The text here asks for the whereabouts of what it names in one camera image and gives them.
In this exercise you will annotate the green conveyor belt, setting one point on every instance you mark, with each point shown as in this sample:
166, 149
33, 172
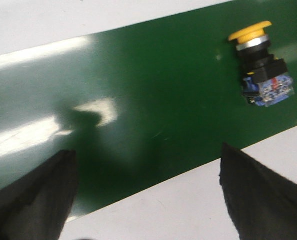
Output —
143, 103

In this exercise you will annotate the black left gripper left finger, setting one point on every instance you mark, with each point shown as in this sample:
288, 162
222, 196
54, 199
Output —
36, 206

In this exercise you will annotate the yellow mushroom push button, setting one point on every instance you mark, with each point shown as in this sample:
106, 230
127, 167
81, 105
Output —
266, 79

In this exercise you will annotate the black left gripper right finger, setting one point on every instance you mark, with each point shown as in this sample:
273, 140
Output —
261, 203

